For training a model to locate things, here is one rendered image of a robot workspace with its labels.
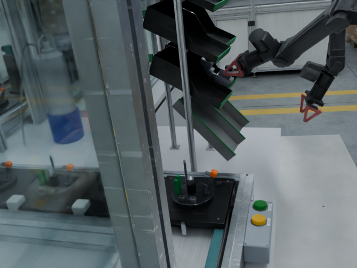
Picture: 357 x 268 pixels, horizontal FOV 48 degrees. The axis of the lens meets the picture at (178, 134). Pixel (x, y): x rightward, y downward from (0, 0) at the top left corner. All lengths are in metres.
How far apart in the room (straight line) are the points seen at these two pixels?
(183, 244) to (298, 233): 0.37
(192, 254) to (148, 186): 0.95
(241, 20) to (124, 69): 4.99
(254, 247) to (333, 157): 0.73
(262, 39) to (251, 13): 3.77
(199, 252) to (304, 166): 0.66
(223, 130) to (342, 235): 0.55
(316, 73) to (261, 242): 0.79
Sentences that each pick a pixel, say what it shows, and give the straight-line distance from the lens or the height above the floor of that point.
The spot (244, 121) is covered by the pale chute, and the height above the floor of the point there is 1.02.
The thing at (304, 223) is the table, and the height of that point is 0.86.
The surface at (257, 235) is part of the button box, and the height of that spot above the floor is 0.96.
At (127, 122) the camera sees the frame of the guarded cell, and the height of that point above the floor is 1.63.
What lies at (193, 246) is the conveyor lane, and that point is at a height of 0.92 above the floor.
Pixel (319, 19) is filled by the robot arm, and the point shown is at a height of 1.48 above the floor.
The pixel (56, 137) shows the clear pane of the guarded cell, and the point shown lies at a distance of 0.17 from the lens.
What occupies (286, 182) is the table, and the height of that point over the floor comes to 0.86.
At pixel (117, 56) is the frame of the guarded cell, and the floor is 1.66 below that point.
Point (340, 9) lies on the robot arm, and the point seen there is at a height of 1.52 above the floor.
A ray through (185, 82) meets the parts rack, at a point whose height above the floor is 1.29.
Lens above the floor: 1.71
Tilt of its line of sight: 26 degrees down
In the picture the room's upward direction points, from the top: 7 degrees counter-clockwise
